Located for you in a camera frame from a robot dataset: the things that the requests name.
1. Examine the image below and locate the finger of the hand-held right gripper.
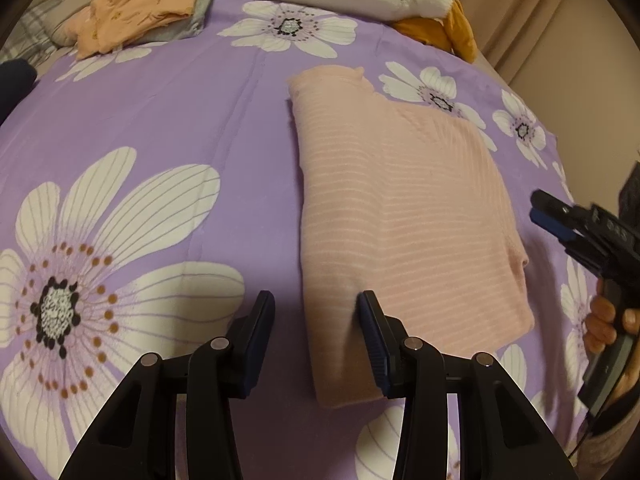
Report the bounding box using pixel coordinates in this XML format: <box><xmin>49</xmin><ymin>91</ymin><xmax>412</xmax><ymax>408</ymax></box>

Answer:
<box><xmin>531</xmin><ymin>189</ymin><xmax>577</xmax><ymax>217</ymax></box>
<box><xmin>529</xmin><ymin>206</ymin><xmax>577</xmax><ymax>243</ymax></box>

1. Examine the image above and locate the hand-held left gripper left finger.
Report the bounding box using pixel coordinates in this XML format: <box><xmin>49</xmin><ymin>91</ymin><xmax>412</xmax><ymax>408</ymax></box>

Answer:
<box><xmin>59</xmin><ymin>290</ymin><xmax>277</xmax><ymax>480</ymax></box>

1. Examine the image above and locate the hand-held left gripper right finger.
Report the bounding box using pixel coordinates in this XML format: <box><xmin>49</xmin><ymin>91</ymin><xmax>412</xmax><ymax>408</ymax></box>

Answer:
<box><xmin>356</xmin><ymin>290</ymin><xmax>577</xmax><ymax>480</ymax></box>

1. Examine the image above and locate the pink knit sweater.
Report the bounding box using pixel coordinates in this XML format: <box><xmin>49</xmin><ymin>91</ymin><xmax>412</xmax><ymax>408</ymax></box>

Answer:
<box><xmin>287</xmin><ymin>65</ymin><xmax>537</xmax><ymax>410</ymax></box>

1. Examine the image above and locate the person's right forearm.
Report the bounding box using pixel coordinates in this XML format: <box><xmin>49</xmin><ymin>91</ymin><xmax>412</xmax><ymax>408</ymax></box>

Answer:
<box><xmin>567</xmin><ymin>395</ymin><xmax>640</xmax><ymax>476</ymax></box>

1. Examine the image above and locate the person's right hand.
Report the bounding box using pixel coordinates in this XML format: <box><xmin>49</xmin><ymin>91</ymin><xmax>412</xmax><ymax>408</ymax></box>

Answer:
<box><xmin>582</xmin><ymin>294</ymin><xmax>640</xmax><ymax>403</ymax></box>

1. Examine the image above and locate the beige curtain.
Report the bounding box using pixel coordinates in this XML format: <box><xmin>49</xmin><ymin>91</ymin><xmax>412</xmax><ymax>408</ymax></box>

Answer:
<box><xmin>465</xmin><ymin>0</ymin><xmax>617</xmax><ymax>97</ymax></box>

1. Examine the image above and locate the purple floral bedsheet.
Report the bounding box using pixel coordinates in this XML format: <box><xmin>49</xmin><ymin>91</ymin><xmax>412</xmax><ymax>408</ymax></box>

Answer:
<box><xmin>0</xmin><ymin>0</ymin><xmax>603</xmax><ymax>480</ymax></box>

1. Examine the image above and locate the grey cloth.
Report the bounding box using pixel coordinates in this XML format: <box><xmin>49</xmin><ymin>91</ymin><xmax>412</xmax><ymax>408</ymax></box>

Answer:
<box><xmin>120</xmin><ymin>0</ymin><xmax>222</xmax><ymax>47</ymax></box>

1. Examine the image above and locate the dark blue cloth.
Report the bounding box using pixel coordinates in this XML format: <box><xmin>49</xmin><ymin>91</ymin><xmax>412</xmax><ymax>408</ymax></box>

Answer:
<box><xmin>0</xmin><ymin>59</ymin><xmax>39</xmax><ymax>122</ymax></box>

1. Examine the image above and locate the orange printed cloth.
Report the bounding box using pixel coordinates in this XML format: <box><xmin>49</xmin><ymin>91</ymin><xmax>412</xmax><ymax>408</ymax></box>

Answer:
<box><xmin>65</xmin><ymin>0</ymin><xmax>206</xmax><ymax>60</ymax></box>

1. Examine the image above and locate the plaid pillow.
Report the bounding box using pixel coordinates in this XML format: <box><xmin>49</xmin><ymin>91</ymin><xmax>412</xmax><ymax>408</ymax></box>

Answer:
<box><xmin>2</xmin><ymin>0</ymin><xmax>132</xmax><ymax>62</ymax></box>

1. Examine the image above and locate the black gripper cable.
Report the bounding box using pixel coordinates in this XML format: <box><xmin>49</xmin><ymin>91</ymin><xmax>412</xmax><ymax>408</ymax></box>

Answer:
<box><xmin>569</xmin><ymin>409</ymin><xmax>597</xmax><ymax>457</ymax></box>

